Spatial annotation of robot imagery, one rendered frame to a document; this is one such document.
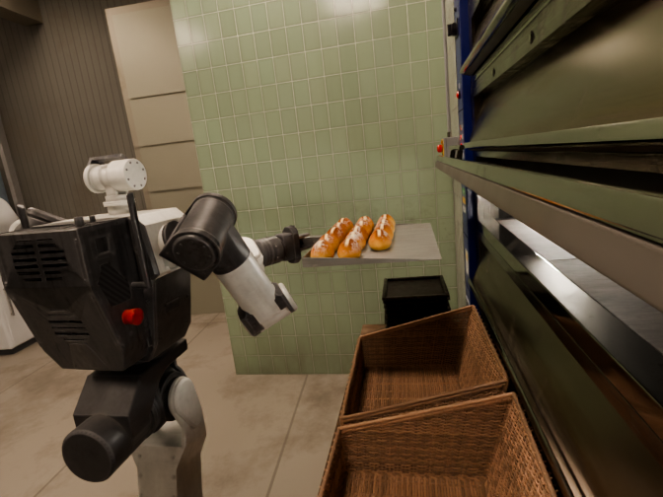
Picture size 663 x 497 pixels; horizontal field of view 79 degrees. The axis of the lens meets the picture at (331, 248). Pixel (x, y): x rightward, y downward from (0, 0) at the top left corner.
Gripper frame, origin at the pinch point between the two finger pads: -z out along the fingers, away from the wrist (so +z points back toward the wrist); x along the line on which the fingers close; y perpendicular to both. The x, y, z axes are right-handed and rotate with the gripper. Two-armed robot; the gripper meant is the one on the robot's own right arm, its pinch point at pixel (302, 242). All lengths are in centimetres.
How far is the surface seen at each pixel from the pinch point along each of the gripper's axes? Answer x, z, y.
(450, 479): -63, 1, -52
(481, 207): 2, -64, -32
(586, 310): -4, 11, -86
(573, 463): -26, 21, -87
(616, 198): 21, 59, -99
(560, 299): -4, 8, -81
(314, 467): -121, -20, 37
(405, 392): -62, -25, -18
